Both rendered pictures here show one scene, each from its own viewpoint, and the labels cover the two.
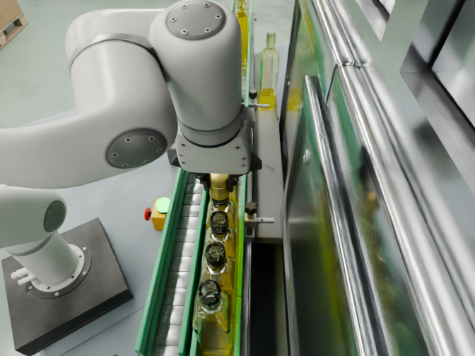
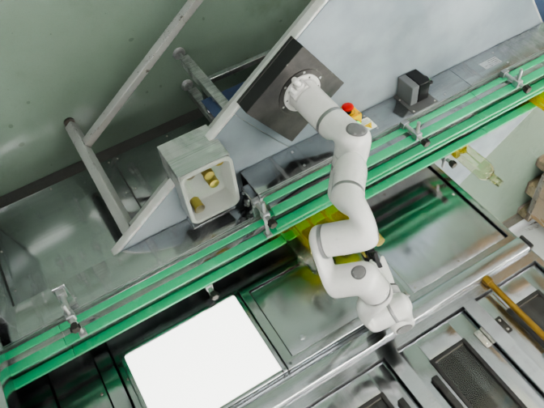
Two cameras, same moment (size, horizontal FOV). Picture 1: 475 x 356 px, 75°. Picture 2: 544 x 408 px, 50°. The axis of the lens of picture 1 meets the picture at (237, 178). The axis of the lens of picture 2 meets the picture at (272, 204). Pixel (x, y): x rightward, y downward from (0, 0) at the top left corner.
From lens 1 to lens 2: 1.70 m
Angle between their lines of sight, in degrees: 54
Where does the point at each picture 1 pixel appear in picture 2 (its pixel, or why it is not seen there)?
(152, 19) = (406, 321)
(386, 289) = (336, 359)
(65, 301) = (278, 115)
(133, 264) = not seen: hidden behind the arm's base
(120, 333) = (260, 139)
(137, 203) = (357, 78)
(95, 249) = not seen: hidden behind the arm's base
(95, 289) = (289, 125)
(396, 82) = (381, 355)
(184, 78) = not seen: hidden behind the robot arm
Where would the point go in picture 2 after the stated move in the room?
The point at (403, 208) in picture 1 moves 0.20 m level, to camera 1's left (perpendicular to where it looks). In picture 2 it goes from (351, 361) to (350, 333)
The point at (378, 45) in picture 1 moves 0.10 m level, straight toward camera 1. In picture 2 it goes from (396, 347) to (372, 357)
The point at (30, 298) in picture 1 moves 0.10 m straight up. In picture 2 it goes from (278, 92) to (295, 111)
